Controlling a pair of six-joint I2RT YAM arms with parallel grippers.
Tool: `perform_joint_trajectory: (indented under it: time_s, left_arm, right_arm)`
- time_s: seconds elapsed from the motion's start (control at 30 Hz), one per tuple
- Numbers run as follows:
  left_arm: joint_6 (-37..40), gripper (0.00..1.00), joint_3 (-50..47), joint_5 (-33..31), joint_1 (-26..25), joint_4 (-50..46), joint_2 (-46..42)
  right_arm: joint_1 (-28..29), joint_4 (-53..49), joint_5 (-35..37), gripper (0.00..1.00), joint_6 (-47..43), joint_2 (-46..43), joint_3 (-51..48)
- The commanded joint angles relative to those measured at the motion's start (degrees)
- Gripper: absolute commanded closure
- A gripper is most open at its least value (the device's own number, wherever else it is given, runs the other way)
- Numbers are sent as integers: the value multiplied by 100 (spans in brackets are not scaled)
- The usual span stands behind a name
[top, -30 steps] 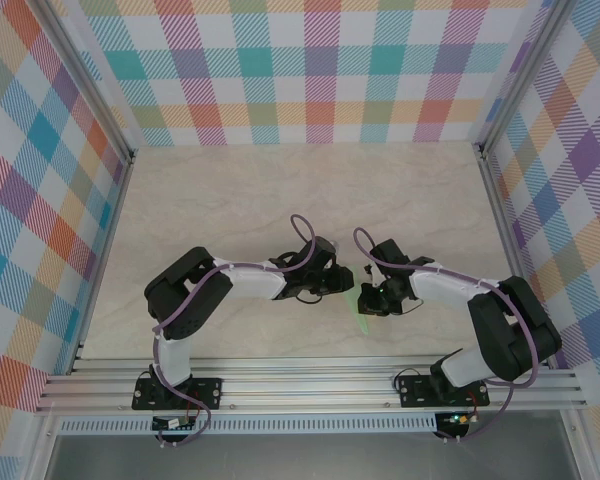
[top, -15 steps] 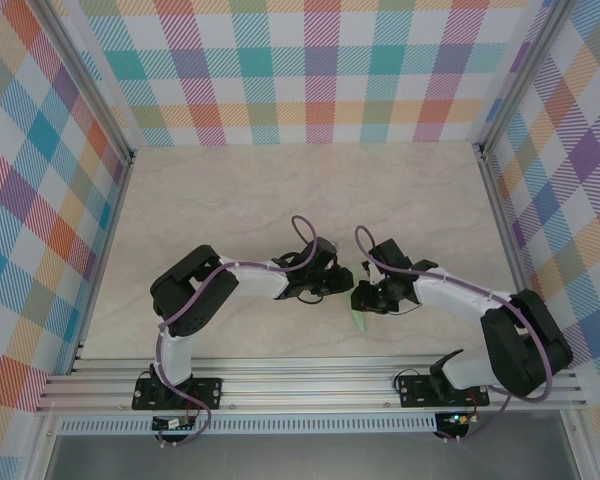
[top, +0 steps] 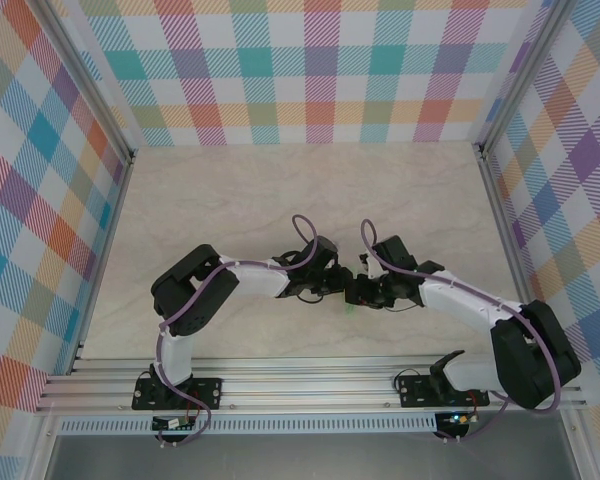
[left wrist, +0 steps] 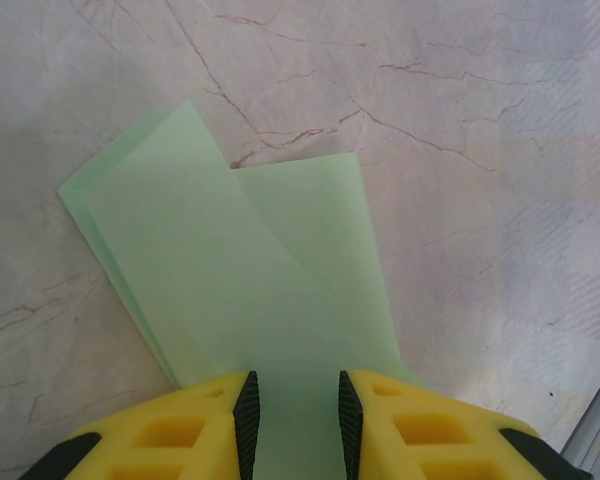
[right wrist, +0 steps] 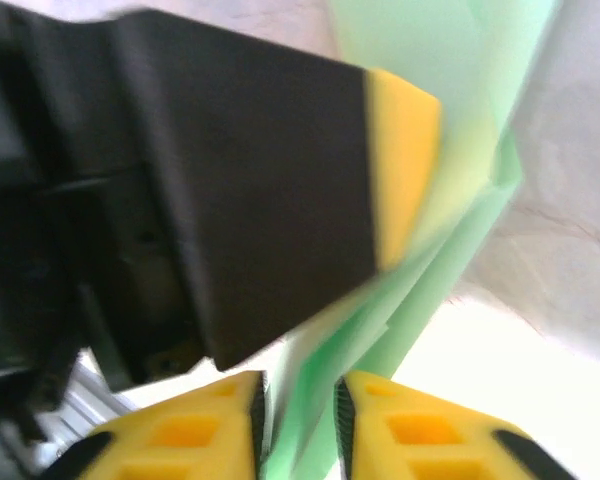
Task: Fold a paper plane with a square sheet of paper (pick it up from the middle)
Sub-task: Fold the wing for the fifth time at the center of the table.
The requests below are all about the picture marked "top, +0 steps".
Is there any aluminium mounting rail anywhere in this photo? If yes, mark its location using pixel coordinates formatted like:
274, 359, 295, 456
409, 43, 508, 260
34, 355, 589, 415

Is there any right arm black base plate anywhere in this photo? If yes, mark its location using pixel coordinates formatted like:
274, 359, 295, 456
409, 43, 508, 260
396, 374, 490, 409

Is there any aluminium table side rail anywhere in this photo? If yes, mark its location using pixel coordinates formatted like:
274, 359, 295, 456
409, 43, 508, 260
68, 149, 137, 376
472, 142, 554, 369

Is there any perforated metal cable tray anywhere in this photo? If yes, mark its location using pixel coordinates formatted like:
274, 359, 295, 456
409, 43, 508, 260
57, 418, 439, 435

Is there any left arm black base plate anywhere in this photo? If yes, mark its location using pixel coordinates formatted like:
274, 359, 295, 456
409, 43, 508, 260
131, 377, 225, 412

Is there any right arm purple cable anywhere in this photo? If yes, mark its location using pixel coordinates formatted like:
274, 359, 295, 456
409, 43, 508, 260
360, 217, 564, 444

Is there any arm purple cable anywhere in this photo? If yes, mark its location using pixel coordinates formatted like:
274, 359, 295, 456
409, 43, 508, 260
360, 217, 564, 444
157, 214, 320, 447

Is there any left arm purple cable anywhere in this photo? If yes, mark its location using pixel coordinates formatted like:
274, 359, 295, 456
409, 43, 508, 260
157, 214, 320, 447

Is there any aluminium frame post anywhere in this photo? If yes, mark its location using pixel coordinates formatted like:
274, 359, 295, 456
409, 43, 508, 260
32, 0, 137, 165
472, 0, 571, 156

